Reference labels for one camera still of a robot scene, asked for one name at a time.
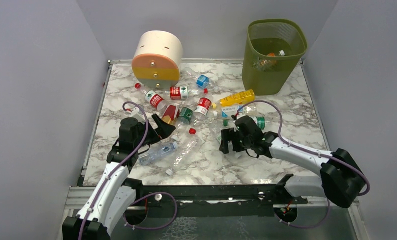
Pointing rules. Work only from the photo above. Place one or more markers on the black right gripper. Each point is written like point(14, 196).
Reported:
point(230, 140)

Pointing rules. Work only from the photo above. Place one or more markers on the blue green label lemon bottle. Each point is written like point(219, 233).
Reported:
point(218, 125)

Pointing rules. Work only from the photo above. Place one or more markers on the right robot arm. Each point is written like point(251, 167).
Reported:
point(336, 177)

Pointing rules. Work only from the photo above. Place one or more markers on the red label bottle top left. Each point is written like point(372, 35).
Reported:
point(152, 97)

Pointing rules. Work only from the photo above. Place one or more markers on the clear bottle pale blue cap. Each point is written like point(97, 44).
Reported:
point(158, 152)

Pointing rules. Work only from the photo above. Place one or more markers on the red label bottle red cap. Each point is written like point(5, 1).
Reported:
point(176, 93)

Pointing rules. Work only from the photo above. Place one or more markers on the green mesh waste bin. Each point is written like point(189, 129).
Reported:
point(273, 49)

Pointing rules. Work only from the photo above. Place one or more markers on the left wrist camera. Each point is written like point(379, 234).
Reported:
point(135, 113)

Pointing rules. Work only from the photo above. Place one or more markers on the red white label water bottle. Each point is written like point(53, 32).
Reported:
point(202, 109)

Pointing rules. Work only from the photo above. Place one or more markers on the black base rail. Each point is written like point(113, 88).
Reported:
point(136, 201)

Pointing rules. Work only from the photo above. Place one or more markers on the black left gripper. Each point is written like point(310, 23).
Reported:
point(155, 133)

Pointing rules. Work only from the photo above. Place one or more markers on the red gold label bottle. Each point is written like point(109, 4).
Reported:
point(170, 115)

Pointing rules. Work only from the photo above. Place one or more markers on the white blue label tea bottle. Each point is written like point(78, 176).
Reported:
point(228, 111)

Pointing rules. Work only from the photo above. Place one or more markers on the orange label tea bottle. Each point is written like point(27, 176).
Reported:
point(267, 65)

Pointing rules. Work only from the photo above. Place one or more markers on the yellow juice bottle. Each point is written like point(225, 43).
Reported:
point(240, 98)

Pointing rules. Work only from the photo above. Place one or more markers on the clear bottle blue label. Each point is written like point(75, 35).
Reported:
point(202, 81)

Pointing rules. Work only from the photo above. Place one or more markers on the green cap water bottle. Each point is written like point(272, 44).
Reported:
point(260, 121)

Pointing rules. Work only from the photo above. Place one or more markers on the round cream drawer cabinet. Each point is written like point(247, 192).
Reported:
point(157, 60)

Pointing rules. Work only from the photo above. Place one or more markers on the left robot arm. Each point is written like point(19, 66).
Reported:
point(115, 179)

